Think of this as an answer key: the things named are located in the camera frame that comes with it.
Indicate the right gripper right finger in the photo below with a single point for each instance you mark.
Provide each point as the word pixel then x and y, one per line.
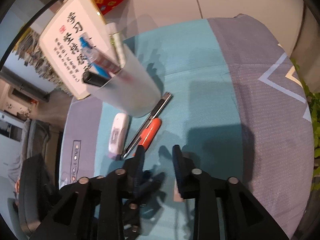
pixel 224 209

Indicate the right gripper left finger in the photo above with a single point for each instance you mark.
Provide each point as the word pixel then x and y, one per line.
pixel 98 208

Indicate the white correction tape eraser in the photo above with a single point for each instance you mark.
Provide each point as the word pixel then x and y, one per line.
pixel 118 135

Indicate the orange utility knife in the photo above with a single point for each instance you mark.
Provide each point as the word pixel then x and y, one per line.
pixel 149 133

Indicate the silver black box cutter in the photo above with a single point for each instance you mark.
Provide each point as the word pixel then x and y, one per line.
pixel 153 114

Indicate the black marker pen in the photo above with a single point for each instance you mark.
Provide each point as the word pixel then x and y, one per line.
pixel 93 79

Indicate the blue pen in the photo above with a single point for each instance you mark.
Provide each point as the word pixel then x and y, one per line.
pixel 86 49

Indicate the patterned white pink pen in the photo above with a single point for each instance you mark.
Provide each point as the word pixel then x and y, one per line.
pixel 96 56

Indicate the green patterned pen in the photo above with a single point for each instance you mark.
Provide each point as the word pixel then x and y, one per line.
pixel 117 43

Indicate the red pen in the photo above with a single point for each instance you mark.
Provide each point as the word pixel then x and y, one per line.
pixel 111 66

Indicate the clear gel pen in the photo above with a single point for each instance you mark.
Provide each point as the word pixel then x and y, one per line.
pixel 111 29

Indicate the grey sofa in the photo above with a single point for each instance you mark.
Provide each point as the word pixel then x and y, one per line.
pixel 38 137

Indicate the teal grey table cloth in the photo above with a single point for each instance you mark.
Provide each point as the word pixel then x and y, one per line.
pixel 237 109

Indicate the frosted plastic pen cup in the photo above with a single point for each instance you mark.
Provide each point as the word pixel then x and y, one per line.
pixel 131 91

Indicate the pile of stacked papers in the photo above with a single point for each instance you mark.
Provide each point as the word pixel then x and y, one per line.
pixel 27 48

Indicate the green potted plant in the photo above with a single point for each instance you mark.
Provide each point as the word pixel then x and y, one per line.
pixel 313 104

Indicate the framed calligraphy sign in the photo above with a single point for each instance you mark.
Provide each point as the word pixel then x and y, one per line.
pixel 60 42

